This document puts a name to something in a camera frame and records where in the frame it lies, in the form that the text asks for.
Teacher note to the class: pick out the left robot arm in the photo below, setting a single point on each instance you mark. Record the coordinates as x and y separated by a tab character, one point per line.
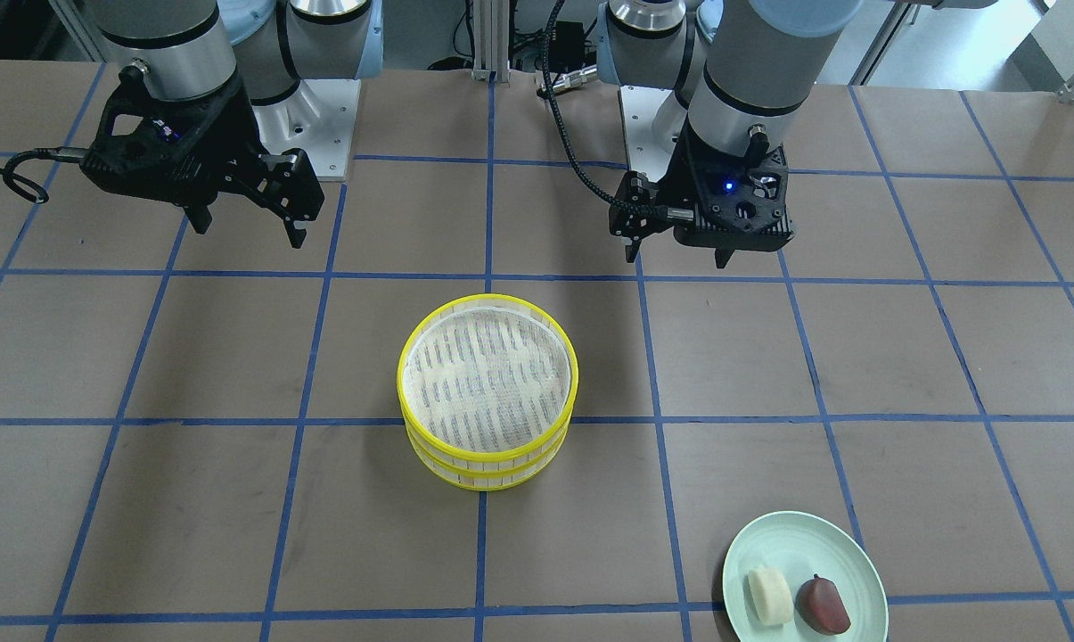
736	72

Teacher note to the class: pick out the dark red bun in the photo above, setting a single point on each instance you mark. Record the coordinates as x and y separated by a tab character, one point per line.
820	604

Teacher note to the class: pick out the white steamed bun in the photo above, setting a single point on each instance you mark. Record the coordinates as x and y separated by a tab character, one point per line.
770	596

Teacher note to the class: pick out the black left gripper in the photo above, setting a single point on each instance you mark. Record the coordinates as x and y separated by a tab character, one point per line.
682	176

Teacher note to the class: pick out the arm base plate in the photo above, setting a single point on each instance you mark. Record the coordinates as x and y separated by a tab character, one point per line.
652	119
318	118

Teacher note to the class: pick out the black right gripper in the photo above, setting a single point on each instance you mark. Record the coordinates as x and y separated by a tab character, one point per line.
222	134

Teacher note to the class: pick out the yellow steamer layer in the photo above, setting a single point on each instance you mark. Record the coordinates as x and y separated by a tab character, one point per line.
487	380
487	476

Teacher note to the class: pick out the light green plate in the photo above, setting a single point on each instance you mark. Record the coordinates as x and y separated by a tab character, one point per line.
802	546

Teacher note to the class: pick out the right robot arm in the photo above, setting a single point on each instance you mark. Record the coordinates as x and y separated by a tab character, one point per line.
253	98

